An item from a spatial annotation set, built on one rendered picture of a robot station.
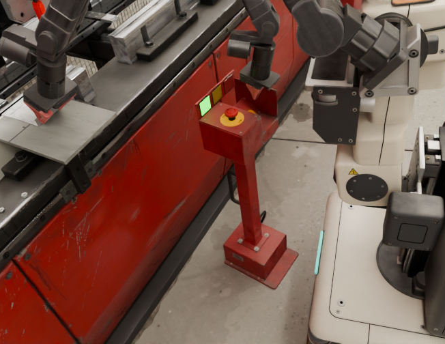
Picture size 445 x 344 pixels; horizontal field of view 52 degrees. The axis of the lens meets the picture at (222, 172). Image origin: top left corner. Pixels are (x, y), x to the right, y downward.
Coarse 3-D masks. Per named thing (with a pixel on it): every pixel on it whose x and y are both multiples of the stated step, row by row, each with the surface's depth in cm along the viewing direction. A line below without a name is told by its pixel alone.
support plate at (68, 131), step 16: (64, 112) 110; (80, 112) 109; (96, 112) 108; (112, 112) 107; (0, 128) 108; (16, 128) 107; (32, 128) 106; (48, 128) 106; (64, 128) 105; (80, 128) 104; (96, 128) 103; (16, 144) 103; (32, 144) 102; (48, 144) 102; (64, 144) 101; (80, 144) 100; (64, 160) 97
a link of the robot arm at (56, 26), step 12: (60, 0) 81; (72, 0) 81; (84, 0) 81; (48, 12) 83; (60, 12) 82; (72, 12) 82; (84, 12) 85; (48, 24) 84; (60, 24) 84; (72, 24) 84; (36, 36) 86; (60, 36) 85; (72, 36) 89; (60, 48) 87
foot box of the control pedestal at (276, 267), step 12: (240, 228) 189; (264, 228) 188; (228, 240) 186; (276, 240) 183; (228, 252) 186; (240, 252) 181; (252, 252) 180; (264, 252) 180; (276, 252) 183; (288, 252) 191; (228, 264) 191; (240, 264) 187; (252, 264) 181; (264, 264) 176; (276, 264) 188; (288, 264) 187; (252, 276) 185; (264, 276) 181; (276, 276) 184
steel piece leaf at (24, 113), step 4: (24, 104) 114; (20, 108) 113; (24, 108) 112; (28, 108) 112; (52, 108) 109; (16, 112) 112; (20, 112) 111; (24, 112) 111; (28, 112) 111; (32, 112) 111; (8, 116) 111; (12, 116) 111; (16, 116) 110; (20, 116) 110; (24, 116) 110; (28, 116) 110; (32, 116) 110; (20, 120) 109; (24, 120) 109; (28, 120) 109; (32, 120) 108; (36, 120) 105; (32, 124) 107; (36, 124) 107; (40, 124) 107
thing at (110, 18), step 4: (88, 8) 150; (88, 12) 146; (92, 12) 146; (96, 12) 146; (88, 16) 144; (92, 16) 144; (96, 16) 143; (100, 16) 143; (104, 16) 143; (108, 16) 142; (112, 16) 142; (116, 16) 142; (100, 20) 142; (104, 20) 142; (108, 20) 141; (112, 20) 140
